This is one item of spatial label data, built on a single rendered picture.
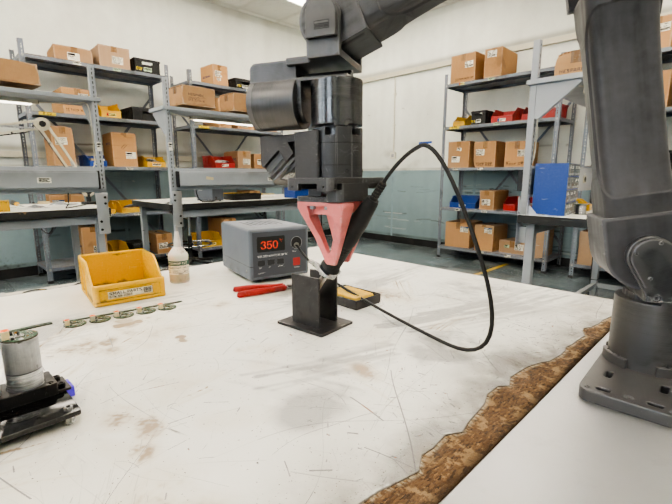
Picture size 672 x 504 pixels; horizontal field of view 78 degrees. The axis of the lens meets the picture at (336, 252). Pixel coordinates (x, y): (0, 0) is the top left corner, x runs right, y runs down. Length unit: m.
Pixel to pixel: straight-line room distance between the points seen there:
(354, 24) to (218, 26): 5.31
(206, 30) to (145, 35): 0.73
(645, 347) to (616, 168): 0.16
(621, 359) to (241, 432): 0.35
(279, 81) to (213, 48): 5.15
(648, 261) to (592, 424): 0.14
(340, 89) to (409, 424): 0.32
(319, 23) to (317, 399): 0.35
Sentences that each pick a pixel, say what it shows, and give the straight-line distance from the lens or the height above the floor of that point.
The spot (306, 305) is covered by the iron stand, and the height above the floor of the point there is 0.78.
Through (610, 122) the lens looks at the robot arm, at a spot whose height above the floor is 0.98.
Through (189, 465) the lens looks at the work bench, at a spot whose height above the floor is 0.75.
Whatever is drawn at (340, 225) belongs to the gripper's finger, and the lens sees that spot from 0.45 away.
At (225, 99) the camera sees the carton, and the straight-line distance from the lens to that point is 3.26.
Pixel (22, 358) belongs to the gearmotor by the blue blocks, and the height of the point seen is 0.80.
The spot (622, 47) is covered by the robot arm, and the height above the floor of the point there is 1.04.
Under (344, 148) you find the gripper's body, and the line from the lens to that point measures 0.45.
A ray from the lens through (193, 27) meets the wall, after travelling 5.58.
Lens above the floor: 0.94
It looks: 11 degrees down
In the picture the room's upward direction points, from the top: straight up
